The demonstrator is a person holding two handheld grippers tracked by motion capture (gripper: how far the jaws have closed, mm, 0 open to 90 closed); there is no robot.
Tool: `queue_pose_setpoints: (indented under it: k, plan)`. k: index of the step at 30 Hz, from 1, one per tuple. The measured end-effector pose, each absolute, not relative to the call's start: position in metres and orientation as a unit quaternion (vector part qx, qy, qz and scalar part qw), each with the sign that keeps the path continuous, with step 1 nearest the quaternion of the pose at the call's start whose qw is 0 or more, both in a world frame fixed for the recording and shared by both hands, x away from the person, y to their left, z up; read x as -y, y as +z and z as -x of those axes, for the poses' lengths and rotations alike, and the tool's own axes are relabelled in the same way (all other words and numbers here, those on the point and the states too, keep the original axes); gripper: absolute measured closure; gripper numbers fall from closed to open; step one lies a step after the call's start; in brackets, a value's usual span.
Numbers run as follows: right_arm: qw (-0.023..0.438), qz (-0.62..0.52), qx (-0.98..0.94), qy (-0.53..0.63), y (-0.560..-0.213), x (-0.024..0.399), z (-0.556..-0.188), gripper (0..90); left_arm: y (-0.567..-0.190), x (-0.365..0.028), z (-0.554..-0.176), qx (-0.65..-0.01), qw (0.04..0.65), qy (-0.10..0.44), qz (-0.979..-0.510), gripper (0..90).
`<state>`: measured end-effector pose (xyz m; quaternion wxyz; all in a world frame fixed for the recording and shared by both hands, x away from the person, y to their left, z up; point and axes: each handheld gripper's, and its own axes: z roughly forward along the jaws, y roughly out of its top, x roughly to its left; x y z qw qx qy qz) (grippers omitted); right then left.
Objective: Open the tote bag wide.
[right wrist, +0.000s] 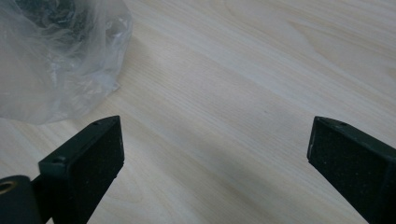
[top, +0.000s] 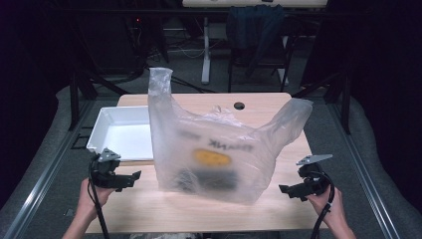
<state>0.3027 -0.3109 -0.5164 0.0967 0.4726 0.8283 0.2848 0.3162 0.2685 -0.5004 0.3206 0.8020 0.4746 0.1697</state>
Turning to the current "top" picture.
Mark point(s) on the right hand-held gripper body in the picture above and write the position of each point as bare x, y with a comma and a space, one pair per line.
315, 181

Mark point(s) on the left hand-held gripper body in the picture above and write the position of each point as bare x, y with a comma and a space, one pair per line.
103, 172

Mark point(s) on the white plastic tray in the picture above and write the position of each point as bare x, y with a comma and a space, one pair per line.
126, 136

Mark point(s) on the translucent plastic bag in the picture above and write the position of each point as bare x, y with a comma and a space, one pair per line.
185, 132

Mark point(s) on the person's left hand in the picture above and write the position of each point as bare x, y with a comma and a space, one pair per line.
89, 199

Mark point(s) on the person's right hand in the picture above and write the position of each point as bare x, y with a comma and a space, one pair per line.
331, 207

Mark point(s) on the black item in bag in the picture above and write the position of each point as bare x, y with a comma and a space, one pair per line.
212, 180

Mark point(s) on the black metal stand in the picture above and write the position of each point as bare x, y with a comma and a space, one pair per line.
345, 99
74, 96

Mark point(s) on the yellow item in bag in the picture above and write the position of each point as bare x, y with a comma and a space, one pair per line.
211, 157

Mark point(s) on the black chair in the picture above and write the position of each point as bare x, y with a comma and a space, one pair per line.
287, 56

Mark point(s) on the white desk leg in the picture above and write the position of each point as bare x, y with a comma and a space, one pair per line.
206, 53

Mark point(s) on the dark blue cloth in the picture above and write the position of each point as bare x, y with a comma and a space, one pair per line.
255, 30

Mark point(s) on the aluminium floor rail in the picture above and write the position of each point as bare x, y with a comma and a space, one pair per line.
43, 176
365, 179

